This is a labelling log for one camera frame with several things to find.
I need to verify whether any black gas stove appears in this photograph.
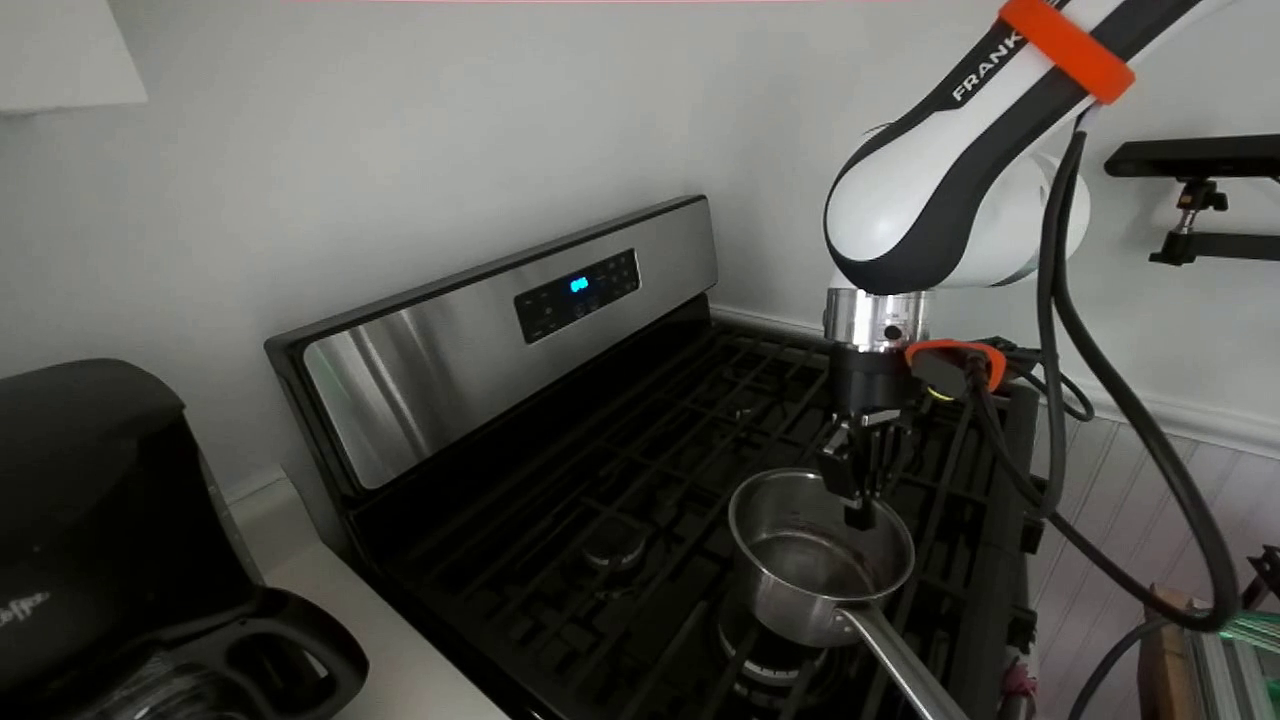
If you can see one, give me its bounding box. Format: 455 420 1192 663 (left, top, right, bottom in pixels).
261 193 1052 720

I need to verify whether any brown box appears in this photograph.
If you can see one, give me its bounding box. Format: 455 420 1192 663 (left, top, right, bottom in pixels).
1139 618 1280 720

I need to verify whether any silver pot with long handle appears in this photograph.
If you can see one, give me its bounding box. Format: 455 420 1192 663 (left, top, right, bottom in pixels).
720 463 971 720

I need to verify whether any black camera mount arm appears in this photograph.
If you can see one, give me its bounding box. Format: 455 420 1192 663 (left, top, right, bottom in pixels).
1100 127 1280 274

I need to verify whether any gas burner ring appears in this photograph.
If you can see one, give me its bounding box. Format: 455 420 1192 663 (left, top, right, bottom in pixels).
717 598 855 695

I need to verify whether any stove control display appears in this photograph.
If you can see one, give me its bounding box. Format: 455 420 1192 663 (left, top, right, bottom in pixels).
513 245 644 350

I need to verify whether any white wall cabinet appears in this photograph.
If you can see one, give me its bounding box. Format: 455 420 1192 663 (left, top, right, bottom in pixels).
0 0 154 117

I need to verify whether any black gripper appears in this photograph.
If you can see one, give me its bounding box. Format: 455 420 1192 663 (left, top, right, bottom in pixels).
816 339 927 531

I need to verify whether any round black burner cap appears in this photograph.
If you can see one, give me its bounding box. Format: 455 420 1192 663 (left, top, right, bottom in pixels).
579 507 662 582

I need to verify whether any black coffee maker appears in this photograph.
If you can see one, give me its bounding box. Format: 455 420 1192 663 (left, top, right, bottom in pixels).
0 356 371 720

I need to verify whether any orange band on arm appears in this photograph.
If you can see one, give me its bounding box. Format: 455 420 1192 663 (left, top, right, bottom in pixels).
995 0 1139 109

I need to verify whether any green object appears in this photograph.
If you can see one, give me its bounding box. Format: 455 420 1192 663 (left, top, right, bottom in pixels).
1212 605 1280 661

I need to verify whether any thin black cable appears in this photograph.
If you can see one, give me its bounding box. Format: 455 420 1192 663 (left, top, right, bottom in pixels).
983 126 1091 523

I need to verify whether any wrist camera with orange mount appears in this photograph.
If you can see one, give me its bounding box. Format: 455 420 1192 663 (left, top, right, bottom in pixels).
902 334 1017 410

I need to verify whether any thick black cable hose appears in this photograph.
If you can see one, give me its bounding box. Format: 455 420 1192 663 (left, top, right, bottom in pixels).
1055 126 1244 636

